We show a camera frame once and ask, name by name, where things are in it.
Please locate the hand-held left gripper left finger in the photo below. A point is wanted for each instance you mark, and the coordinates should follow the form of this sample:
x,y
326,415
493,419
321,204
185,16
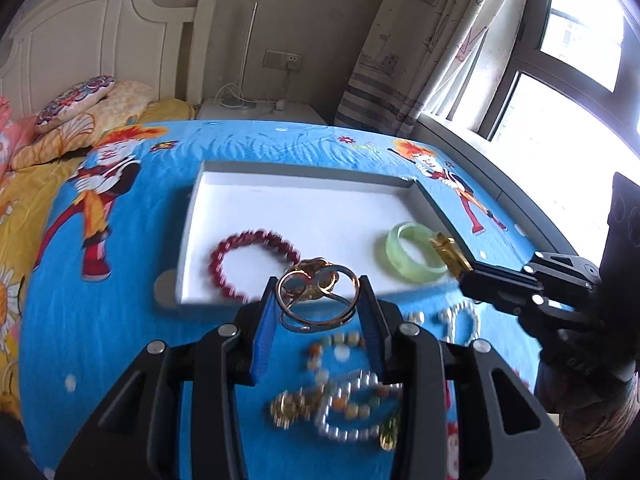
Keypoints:
x,y
265,332

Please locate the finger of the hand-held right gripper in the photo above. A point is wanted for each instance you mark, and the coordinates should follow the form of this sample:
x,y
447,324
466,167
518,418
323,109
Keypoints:
x,y
500,276
500,297

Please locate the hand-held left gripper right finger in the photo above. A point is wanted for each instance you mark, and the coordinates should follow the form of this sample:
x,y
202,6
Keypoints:
x,y
371,332

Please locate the gold hair clip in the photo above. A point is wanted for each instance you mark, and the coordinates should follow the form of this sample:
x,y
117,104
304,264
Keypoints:
x,y
450,255

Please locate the grey tray with white inside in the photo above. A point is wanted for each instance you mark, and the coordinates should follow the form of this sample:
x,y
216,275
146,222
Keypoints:
x,y
300,220

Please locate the person's right forearm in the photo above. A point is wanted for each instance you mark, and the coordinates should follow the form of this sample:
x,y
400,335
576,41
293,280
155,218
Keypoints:
x,y
600,435

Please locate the gold brooch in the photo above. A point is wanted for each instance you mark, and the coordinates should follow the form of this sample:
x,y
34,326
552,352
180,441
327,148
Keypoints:
x,y
287,407

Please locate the green jade bangle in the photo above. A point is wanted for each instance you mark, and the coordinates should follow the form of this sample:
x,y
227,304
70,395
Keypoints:
x,y
395,250

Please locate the gold green pendant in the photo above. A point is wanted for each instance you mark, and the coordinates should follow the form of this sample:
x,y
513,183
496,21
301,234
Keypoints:
x,y
387,437

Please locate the blue printed blanket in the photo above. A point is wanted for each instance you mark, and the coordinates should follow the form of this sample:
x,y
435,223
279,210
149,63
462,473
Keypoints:
x,y
125,310

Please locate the white nightstand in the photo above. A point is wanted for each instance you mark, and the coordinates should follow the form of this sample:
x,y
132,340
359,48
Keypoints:
x,y
260,112

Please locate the printed curtain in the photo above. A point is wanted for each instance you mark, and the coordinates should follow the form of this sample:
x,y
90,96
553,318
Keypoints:
x,y
425,35

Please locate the dark framed window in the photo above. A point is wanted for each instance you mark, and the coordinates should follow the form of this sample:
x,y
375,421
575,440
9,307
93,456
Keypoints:
x,y
530,25

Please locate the yellow floral bed sheet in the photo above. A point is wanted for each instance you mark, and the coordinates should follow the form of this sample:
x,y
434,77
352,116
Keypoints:
x,y
30,200

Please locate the yellow leaf print pillow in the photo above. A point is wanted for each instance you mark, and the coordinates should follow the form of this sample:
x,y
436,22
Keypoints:
x,y
130,95

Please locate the white slim pole lamp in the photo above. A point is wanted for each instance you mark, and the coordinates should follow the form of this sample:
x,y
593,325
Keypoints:
x,y
247,50

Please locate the patterned round cushion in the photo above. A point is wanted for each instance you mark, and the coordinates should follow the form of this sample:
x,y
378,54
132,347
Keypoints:
x,y
70,102

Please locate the pink floral quilt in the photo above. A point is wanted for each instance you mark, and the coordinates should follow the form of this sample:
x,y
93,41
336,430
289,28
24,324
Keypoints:
x,y
7,130

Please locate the white bed headboard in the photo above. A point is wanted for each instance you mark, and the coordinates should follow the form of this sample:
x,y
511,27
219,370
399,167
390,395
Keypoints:
x,y
100,35

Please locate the wall socket panel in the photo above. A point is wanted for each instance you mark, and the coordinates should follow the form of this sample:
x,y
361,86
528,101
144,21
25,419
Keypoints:
x,y
280,59

